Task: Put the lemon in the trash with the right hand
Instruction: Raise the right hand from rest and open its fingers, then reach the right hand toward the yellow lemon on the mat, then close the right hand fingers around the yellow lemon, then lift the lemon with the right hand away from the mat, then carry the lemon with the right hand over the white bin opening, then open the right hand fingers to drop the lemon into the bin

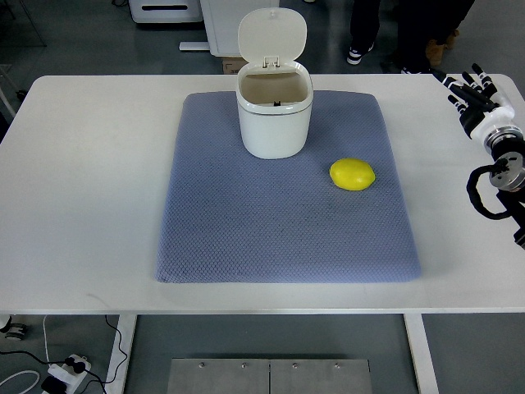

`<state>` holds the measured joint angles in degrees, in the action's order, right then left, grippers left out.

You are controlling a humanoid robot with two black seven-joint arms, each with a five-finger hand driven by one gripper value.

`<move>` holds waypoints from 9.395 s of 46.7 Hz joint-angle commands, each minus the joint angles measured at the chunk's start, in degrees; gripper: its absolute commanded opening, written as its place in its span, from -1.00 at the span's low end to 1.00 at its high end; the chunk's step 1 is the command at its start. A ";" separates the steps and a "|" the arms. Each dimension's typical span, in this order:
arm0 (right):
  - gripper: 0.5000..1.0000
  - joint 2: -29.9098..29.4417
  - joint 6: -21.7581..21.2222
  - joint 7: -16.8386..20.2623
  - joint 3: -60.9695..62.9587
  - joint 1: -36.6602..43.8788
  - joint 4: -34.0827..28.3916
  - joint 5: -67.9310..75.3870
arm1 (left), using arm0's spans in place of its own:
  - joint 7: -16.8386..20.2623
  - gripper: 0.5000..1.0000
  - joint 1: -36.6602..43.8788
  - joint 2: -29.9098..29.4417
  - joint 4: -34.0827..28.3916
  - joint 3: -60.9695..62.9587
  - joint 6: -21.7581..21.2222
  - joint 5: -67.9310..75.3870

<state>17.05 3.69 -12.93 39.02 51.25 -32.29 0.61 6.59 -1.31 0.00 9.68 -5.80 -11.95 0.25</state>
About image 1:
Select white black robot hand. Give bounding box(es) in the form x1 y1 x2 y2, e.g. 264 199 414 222
432 63 515 141

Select yellow lemon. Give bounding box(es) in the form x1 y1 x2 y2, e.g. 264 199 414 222
329 158 376 191

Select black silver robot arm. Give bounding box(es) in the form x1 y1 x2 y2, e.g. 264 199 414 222
466 126 524 249

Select white trash bin with lid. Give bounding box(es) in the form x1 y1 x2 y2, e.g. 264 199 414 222
235 7 313 159

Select person with tan boots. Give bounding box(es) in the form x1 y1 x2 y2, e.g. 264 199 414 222
393 1 474 74

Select person in black trousers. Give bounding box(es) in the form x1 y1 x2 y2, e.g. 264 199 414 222
346 0 381 66

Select cardboard box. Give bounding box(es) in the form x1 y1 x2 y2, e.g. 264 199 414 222
221 57 248 75

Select blue quilted mat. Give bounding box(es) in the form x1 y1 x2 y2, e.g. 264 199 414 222
155 90 421 283

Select white cabinet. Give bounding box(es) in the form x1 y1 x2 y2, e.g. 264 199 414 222
179 0 280 57

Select white appliance with slot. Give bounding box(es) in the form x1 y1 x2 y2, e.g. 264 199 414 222
129 0 203 24

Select white power strip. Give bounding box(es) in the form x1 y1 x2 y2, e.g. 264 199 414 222
48 354 91 393

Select caster wheel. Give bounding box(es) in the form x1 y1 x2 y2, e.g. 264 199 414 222
0 314 28 341

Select white table frame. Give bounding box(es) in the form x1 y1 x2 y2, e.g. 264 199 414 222
103 313 439 393

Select metal base plate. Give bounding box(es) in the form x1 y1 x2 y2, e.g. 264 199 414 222
167 358 372 393

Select black power cable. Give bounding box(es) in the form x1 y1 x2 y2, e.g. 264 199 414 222
0 314 129 394

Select white cable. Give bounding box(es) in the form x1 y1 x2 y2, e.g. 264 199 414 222
0 314 53 394

